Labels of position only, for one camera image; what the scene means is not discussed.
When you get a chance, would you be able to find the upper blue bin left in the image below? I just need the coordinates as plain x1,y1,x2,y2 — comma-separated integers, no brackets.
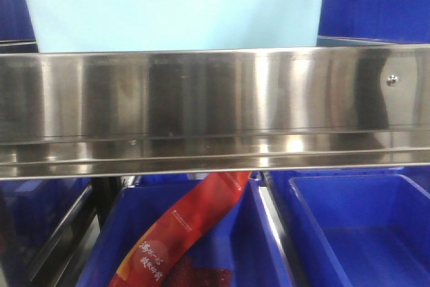
1,0,35,41

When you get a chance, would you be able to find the stainless steel shelf rail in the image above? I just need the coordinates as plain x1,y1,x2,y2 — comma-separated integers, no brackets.
1,44,429,179

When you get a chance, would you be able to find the upper blue bin right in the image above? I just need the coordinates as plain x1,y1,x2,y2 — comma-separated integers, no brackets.
318,0,429,44

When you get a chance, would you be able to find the red snack bag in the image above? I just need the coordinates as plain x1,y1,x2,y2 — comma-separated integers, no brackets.
108,171,251,286

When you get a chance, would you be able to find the light blue plastic bin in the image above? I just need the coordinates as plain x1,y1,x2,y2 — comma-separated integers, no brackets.
26,0,322,52

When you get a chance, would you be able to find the blue bin far left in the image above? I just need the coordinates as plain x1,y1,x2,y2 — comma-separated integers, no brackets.
1,177,90,263

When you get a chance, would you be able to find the empty blue bin front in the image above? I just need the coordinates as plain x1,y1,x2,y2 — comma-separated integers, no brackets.
267,169,429,286

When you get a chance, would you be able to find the blue bin with snack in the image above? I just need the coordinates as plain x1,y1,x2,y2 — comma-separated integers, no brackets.
76,179,292,286

